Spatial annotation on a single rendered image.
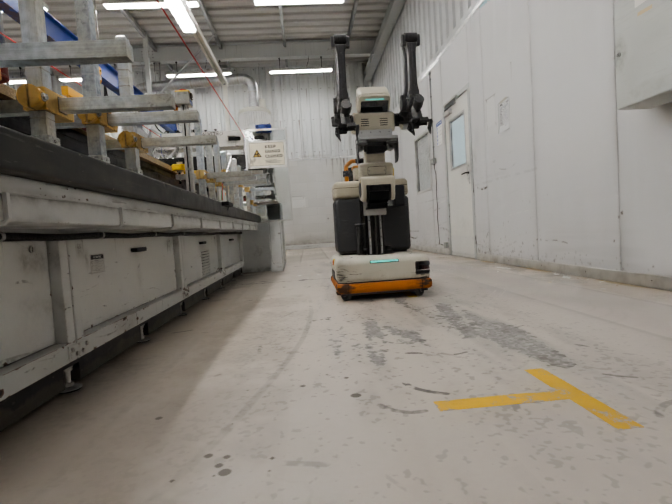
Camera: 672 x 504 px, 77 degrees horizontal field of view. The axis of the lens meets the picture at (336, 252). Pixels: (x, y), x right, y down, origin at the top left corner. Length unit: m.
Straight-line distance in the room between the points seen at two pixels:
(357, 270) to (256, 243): 2.88
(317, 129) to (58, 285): 10.70
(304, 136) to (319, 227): 2.49
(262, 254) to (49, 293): 4.06
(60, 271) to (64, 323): 0.17
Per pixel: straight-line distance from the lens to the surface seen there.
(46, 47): 0.96
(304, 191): 11.68
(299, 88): 12.26
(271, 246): 5.33
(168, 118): 1.39
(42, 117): 1.18
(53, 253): 1.60
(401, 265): 2.79
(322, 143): 11.91
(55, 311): 1.62
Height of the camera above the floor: 0.47
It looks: 3 degrees down
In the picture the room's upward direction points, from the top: 4 degrees counter-clockwise
